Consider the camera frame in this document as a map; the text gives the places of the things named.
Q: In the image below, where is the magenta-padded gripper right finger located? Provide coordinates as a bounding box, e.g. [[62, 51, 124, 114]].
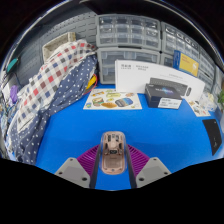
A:
[[124, 143, 172, 189]]

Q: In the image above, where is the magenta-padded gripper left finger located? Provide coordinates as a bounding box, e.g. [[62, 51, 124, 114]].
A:
[[54, 143, 102, 190]]

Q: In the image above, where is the transparent pink computer mouse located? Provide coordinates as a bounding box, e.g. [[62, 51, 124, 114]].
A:
[[100, 130, 127, 176]]

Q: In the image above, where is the black mouse pad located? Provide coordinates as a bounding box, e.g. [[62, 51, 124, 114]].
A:
[[202, 118, 224, 156]]

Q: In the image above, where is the navy polka dot cloth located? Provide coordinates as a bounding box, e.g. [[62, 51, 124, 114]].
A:
[[6, 54, 99, 166]]

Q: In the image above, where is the small black box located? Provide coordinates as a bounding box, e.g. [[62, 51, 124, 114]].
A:
[[144, 83, 184, 109]]

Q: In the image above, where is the food sticker sheet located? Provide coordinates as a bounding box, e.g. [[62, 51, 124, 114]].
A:
[[83, 88, 143, 111]]

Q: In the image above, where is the white blue glove box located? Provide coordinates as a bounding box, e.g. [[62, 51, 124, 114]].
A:
[[199, 91, 218, 112]]

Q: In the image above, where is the long white keyboard box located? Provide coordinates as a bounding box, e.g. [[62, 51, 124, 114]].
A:
[[114, 59, 206, 103]]

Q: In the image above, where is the purple plastic item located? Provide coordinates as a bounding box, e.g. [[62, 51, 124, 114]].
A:
[[9, 84, 18, 103]]

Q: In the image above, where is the red blue checkered cloth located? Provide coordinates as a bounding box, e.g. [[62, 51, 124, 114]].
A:
[[16, 39, 98, 133]]

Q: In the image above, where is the yellow and blue box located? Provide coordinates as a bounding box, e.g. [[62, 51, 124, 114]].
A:
[[173, 49, 200, 78]]

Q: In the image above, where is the teal plastic item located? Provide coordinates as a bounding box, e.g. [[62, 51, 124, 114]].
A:
[[6, 58, 20, 73]]

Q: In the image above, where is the white woven basket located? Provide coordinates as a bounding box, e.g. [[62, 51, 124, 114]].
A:
[[42, 31, 77, 63]]

